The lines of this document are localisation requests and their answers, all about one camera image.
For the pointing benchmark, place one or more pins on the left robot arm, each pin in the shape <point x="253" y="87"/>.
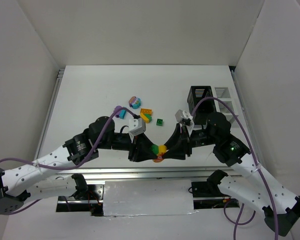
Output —
<point x="37" y="180"/>

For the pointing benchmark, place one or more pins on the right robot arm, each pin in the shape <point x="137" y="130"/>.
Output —
<point x="279" y="206"/>

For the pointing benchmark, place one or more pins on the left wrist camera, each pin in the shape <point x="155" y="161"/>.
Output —
<point x="137" y="126"/>

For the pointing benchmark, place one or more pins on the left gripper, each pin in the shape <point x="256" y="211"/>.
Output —
<point x="134" y="149"/>

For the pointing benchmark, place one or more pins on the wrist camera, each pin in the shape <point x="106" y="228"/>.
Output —
<point x="185" y="119"/>
<point x="137" y="126"/>

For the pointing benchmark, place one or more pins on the black slotted container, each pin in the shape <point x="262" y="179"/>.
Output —
<point x="197" y="93"/>

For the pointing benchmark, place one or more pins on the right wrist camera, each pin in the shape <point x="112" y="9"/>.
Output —
<point x="185" y="119"/>

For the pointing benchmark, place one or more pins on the multicolor printed lego stack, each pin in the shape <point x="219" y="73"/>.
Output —
<point x="134" y="102"/>

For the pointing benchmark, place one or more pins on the small green lego brick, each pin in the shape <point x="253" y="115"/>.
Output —
<point x="159" y="122"/>

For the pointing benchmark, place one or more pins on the yellow curved lego piece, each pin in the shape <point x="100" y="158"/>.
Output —
<point x="147" y="118"/>

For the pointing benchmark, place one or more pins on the orange lego brick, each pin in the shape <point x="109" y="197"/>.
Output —
<point x="146" y="111"/>

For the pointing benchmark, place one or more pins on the teal lego brick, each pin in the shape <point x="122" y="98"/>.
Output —
<point x="122" y="114"/>

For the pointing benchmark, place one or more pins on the white slotted container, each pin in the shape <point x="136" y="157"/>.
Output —
<point x="226" y="95"/>

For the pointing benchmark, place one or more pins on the aluminium front rail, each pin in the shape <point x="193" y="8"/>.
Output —
<point x="144" y="173"/>

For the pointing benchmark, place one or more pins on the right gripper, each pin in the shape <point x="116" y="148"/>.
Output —
<point x="186" y="142"/>

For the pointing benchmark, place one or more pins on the orange printed lego piece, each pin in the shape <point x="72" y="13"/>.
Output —
<point x="162" y="150"/>

